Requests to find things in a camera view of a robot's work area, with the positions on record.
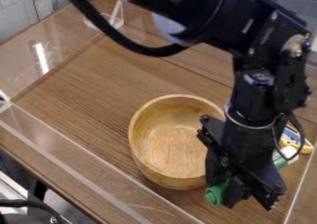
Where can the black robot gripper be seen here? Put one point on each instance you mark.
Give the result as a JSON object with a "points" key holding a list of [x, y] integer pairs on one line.
{"points": [[239, 156]]}

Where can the green Expo marker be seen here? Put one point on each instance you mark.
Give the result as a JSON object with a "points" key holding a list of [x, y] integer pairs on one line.
{"points": [[217, 194]]}

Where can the brown wooden bowl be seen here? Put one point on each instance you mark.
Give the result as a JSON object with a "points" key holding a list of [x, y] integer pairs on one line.
{"points": [[166, 150]]}

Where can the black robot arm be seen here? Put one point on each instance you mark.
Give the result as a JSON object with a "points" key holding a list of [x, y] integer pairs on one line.
{"points": [[268, 40]]}

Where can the yellow blue fish toy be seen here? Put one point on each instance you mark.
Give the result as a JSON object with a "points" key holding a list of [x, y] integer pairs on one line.
{"points": [[290, 138]]}

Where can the black table leg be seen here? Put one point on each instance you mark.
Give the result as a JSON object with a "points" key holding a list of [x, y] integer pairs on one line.
{"points": [[39, 189]]}

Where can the clear acrylic corner bracket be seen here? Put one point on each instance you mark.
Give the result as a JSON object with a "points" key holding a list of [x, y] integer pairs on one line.
{"points": [[115, 18]]}

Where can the clear acrylic tray wall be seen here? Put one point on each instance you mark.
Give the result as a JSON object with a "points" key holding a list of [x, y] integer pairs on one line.
{"points": [[75, 87]]}

